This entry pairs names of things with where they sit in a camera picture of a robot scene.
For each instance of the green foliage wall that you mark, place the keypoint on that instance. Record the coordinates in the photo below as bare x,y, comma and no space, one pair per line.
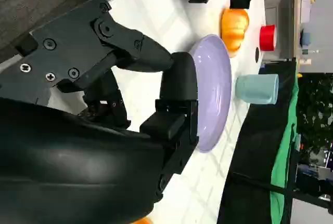
314,109

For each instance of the black metal bar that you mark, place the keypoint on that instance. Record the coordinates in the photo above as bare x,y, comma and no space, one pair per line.
281,189

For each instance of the black round cap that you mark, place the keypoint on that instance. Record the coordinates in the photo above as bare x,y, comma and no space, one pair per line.
257,54

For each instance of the green cloth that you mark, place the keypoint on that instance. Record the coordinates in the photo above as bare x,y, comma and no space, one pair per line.
283,156

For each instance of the black cloth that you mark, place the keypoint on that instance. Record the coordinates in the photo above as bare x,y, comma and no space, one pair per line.
249,156

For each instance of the grey cabinet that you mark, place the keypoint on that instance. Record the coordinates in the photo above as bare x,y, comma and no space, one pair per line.
277,13

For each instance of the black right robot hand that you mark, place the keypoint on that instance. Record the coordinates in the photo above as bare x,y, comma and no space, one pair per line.
65,161

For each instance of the pale green mug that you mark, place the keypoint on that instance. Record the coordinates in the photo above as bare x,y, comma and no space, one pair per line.
256,89

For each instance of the orange white toy bread roll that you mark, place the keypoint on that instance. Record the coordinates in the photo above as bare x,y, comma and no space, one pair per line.
144,220
234,31

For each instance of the lilac plate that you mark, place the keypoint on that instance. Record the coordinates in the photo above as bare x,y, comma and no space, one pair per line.
213,91

